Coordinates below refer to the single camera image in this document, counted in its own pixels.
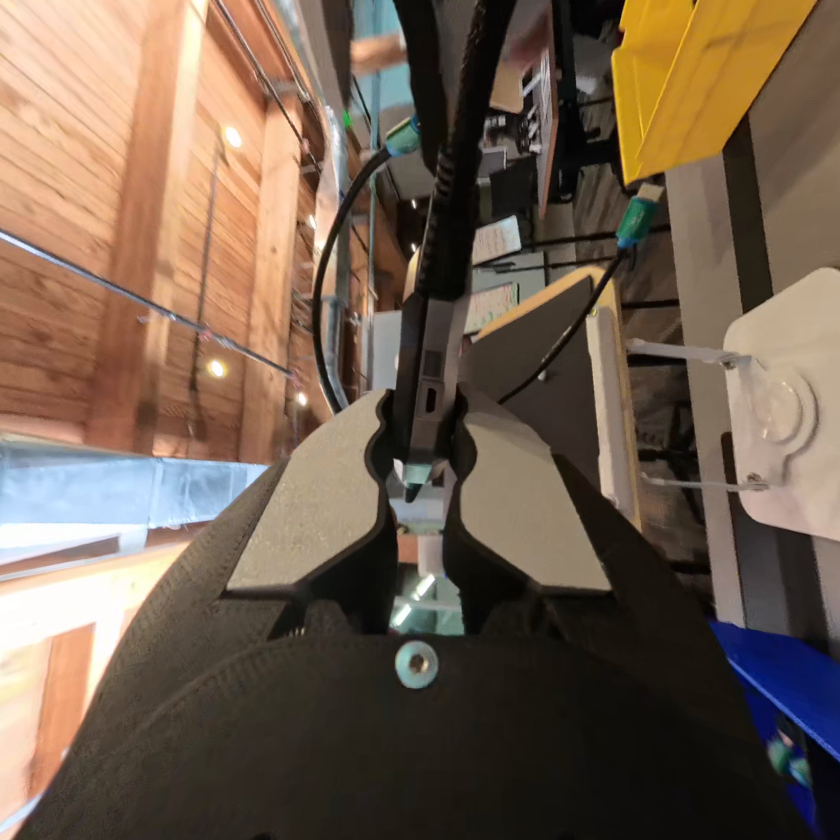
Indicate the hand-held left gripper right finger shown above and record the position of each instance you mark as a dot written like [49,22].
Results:
[532,525]

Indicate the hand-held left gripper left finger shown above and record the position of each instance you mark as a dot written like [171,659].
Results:
[309,525]

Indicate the black hdmi switch box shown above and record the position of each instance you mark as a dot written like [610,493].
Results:
[431,355]

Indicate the blue plastic bin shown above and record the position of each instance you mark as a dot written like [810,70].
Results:
[788,670]

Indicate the yellow plastic bin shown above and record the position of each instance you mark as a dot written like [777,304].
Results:
[709,79]

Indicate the black wood-edged board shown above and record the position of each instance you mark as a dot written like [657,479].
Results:
[551,420]

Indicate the ceiling spot light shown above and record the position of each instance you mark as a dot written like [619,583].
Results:
[217,369]
[232,135]

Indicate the whiteboard with green notes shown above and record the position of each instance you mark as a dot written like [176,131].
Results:
[491,307]

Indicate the thin ceiling pipe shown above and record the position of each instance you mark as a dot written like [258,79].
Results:
[145,309]

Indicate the whiteboard on stand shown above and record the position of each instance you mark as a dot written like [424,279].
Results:
[499,240]

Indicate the silver ceiling duct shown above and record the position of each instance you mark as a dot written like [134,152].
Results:
[105,492]

